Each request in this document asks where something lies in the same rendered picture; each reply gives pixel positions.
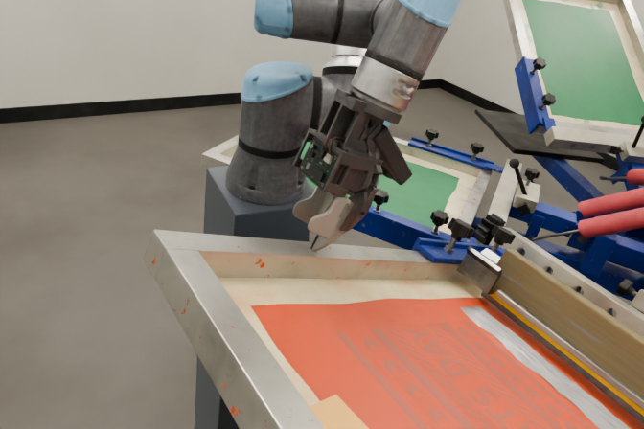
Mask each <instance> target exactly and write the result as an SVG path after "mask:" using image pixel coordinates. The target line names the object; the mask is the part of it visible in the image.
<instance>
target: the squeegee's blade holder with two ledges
mask: <svg viewBox="0 0 644 429"><path fill-rule="evenodd" d="M495 295H496V296H497V297H498V298H499V299H500V300H502V301H503V302H504V303H506V304H507V305H508V306H510V307H511V308H512V309H514V310H515V311H516V312H517V313H519V314H520V315H521V316H523V317H524V318H525V319H526V320H528V321H529V322H530V323H532V324H533V325H534V326H535V327H537V328H538V329H540V330H541V331H542V332H543V333H545V334H546V335H547V336H549V337H550V338H551V339H552V340H554V341H555V342H556V343H558V344H559V345H560V346H561V347H563V348H564V349H565V350H567V351H568V352H569V353H571V354H572V355H573V356H575V357H576V358H577V359H579V360H580V361H581V362H582V363H584V364H585V365H586V366H588V367H589V368H590V369H591V370H593V371H594V372H595V373H597V374H598V375H599V376H601V377H602V378H603V379H605V380H606V381H607V382H608V383H609V384H610V385H611V386H613V387H614V388H615V389H616V390H618V391H619V392H620V393H622V394H623V395H624V396H626V397H627V398H628V399H630V400H631V401H632V402H633V403H635V404H636V405H637V406H639V407H640V408H641V409H642V410H644V397H642V396H641V395H639V394H638V393H637V392H635V391H634V390H633V389H631V388H630V387H629V386H628V385H626V384H625V383H624V382H622V381H621V380H620V379H618V378H617V377H616V376H614V375H613V374H612V373H610V372H609V371H607V370H606V369H605V368H604V367H602V366H601V365H600V364H598V363H597V362H596V361H594V360H593V359H592V358H590V357H589V356H588V355H586V354H585V353H584V352H582V351H581V350H580V349H578V348H577V347H576V346H574V345H573V344H572V343H570V342H569V341H568V340H566V339H565V338H564V337H562V336H561V334H559V333H558V332H557V331H556V330H554V329H553V328H552V327H550V326H549V325H547V324H546V323H545V322H543V321H542V320H541V319H539V318H538V317H537V316H535V315H534V314H533V313H532V312H530V311H529V310H528V309H526V308H525V307H524V306H522V305H521V304H519V303H518V302H517V301H515V300H514V299H513V298H511V297H510V296H509V295H508V294H506V293H505V292H504V291H502V290H497V291H496V292H495Z"/></svg>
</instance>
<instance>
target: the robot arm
mask: <svg viewBox="0 0 644 429"><path fill-rule="evenodd" d="M460 1H461V0H255V10H254V28H255V30H256V31H257V32H258V33H260V34H267V35H271V36H276V37H280V38H282V39H289V38H292V39H300V40H307V41H314V42H321V43H329V44H333V57H332V60H330V61H329V62H328V63H327V64H326V65H325V66H323V70H322V77H316V76H314V75H313V72H312V69H311V68H310V67H309V66H308V65H305V64H302V63H297V62H291V61H271V62H265V63H261V64H258V65H255V66H253V67H251V68H250V69H249V70H248V71H247V72H246V73H245V75H244V79H243V87H242V91H241V117H240V130H239V141H238V146H237V149H236V151H235V153H234V155H233V157H232V160H231V162H230V164H229V166H228V169H227V172H226V180H225V184H226V187H227V189H228V191H230V192H231V193H232V194H234V195H235V196H236V197H238V198H240V199H242V200H244V201H247V202H250V203H254V204H259V205H268V206H275V205H284V204H288V203H291V202H294V201H296V200H297V199H299V198H300V197H301V196H302V195H303V193H304V191H305V186H306V177H307V178H309V179H310V181H311V182H312V183H313V184H315V185H316V188H315V190H314V192H313V194H312V196H311V197H310V198H307V199H304V200H301V201H299V202H297V203H296V204H295V206H294V208H293V215H294V216H295V217H297V218H299V219H301V220H303V221H304V222H306V223H308V229H309V230H310V234H309V241H310V248H311V250H312V251H318V250H320V249H323V248H325V247H327V246H328V245H330V244H331V243H333V242H334V241H336V240H337V239H339V238H340V237H341V236H342V235H344V234H345V233H346V232H348V231H350V230H351V229H352V228H353V227H354V226H355V225H356V224H357V223H358V222H360V220H361V219H362V218H364V217H365V215H366V214H367V213H368V211H369V209H370V207H371V205H372V203H373V200H374V197H375V194H376V193H377V191H378V190H379V188H378V187H377V185H378V183H379V180H380V176H381V175H384V176H385V177H387V178H390V179H393V180H394V181H396V182H397V183H398V184H399V185H403V184H404V183H405V182H406V181H407V180H408V179H409V178H410V177H411V176H412V171H411V170H410V168H409V166H408V164H407V163H406V161H405V159H404V158H403V155H402V153H401V151H400V149H399V147H398V145H397V144H396V142H395V140H394V138H393V136H392V134H391V132H390V131H389V129H388V128H389V125H390V123H392V124H398V123H399V121H400V119H401V117H402V115H403V114H402V113H400V111H402V112H404V111H406V109H407V107H408V106H409V104H410V102H411V100H412V98H413V96H414V94H415V92H416V90H417V88H418V86H419V84H420V83H419V81H421V80H422V78H423V76H424V75H425V73H426V70H427V68H428V66H429V64H430V62H431V60H432V59H433V57H434V55H435V53H436V51H437V49H438V47H439V45H440V43H441V41H442V39H443V37H444V36H445V34H446V32H447V30H448V28H449V27H450V26H451V24H452V21H453V20H452V18H453V16H454V14H455V12H456V10H457V8H458V5H459V3H460ZM383 64H384V65H383ZM385 65H386V66H385ZM387 66H388V67H387ZM389 67H390V68H389ZM391 68H393V69H395V70H397V71H399V72H397V71H395V70H393V69H391ZM410 77H411V78H410ZM412 78H413V79H412ZM415 79H416V80H415ZM417 80H418V81H417ZM307 142H310V146H309V148H308V150H307V152H306V154H305V157H304V159H302V156H301V154H302V152H303V150H304V148H305V145H306V143H307ZM302 143H303V144H302ZM346 194H349V195H350V197H349V198H348V197H347V196H346Z"/></svg>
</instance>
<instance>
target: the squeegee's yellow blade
mask: <svg viewBox="0 0 644 429"><path fill-rule="evenodd" d="M489 295H490V296H491V297H493V298H494V299H495V300H497V301H498V302H499V303H500V304H502V305H503V306H504V307H506V308H507V309H508V310H510V311H511V312H512V313H513V314H515V315H516V316H517V317H518V318H519V319H520V320H521V321H523V322H524V323H525V324H526V325H528V326H529V327H530V328H532V329H533V330H534V331H536V332H537V333H538V334H539V335H541V336H542V337H543V338H545V339H546V340H547V341H548V342H550V343H551V344H552V345H553V346H555V347H556V348H557V349H559V350H560V351H561V352H563V353H564V354H565V355H566V356H568V357H569V358H570V359H572V360H573V361H574V362H575V363H577V364H578V365H579V366H580V367H582V368H583V369H584V370H586V371H587V372H588V373H590V374H591V375H592V376H593V377H595V378H596V379H597V380H599V381H600V382H601V383H602V384H604V385H605V386H606V387H608V388H609V389H610V390H611V391H613V392H614V393H615V394H616V395H618V396H619V397H621V398H622V399H623V400H624V401H626V402H627V403H628V404H629V405H631V406H632V407H633V408H634V409H635V410H636V411H637V412H639V413H640V414H641V415H642V416H644V410H642V409H641V408H640V407H639V406H637V405H636V404H635V403H633V402H632V401H631V400H630V399H628V398H627V397H626V396H624V395H623V394H622V393H620V392H619V391H618V390H616V389H615V388H614V387H613V386H611V385H610V384H609V383H608V382H607V381H606V380H605V379H603V378H602V377H601V376H599V375H598V374H597V373H595V372H594V371H593V370H591V369H590V368H589V367H588V366H586V365H585V364H584V363H582V362H581V361H580V360H579V359H577V358H576V357H575V356H573V355H572V354H571V353H569V352H568V351H567V350H565V349H564V348H563V347H561V346H560V345H559V344H558V343H556V342H555V341H554V340H552V339H551V338H550V337H549V336H547V335H546V334H545V333H543V332H542V331H541V330H540V329H538V328H537V327H535V326H534V325H533V324H532V323H530V322H529V321H528V320H526V319H525V318H524V317H523V316H521V315H520V314H519V313H517V312H516V311H515V310H514V309H512V308H511V307H510V306H508V305H507V304H506V303H504V302H503V301H502V300H500V299H499V298H498V297H497V296H496V295H495V292H494V294H489Z"/></svg>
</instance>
